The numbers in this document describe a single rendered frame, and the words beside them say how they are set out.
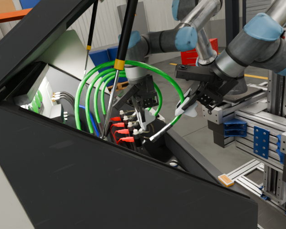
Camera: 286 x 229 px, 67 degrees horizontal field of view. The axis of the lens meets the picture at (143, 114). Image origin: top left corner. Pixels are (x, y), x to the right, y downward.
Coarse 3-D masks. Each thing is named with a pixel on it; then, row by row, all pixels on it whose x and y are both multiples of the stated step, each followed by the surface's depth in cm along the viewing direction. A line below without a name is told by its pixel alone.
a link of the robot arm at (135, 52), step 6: (132, 36) 69; (138, 36) 70; (132, 42) 69; (138, 42) 71; (144, 42) 73; (132, 48) 70; (138, 48) 71; (144, 48) 73; (126, 54) 71; (132, 54) 71; (138, 54) 71; (144, 54) 75; (138, 60) 72; (144, 60) 74; (126, 66) 74; (132, 66) 72
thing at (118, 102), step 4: (132, 84) 77; (128, 88) 77; (132, 88) 76; (136, 88) 77; (124, 92) 77; (128, 92) 76; (132, 92) 77; (120, 96) 77; (124, 96) 76; (128, 96) 77; (116, 100) 77; (120, 100) 76; (124, 100) 76; (116, 104) 76; (120, 104) 76; (116, 108) 76
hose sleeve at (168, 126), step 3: (168, 123) 74; (165, 126) 74; (168, 126) 73; (171, 126) 73; (162, 129) 74; (165, 129) 74; (168, 129) 74; (159, 132) 75; (162, 132) 74; (153, 135) 76; (156, 135) 75; (159, 135) 75; (156, 138) 76
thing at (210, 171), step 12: (168, 132) 118; (168, 144) 124; (180, 144) 106; (180, 156) 110; (192, 156) 95; (192, 168) 99; (204, 168) 87; (216, 168) 85; (216, 180) 80; (240, 192) 72
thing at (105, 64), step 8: (104, 64) 66; (112, 64) 66; (128, 64) 66; (136, 64) 66; (144, 64) 66; (88, 72) 68; (160, 72) 66; (168, 80) 67; (80, 88) 70; (176, 88) 68; (176, 120) 72; (80, 128) 76
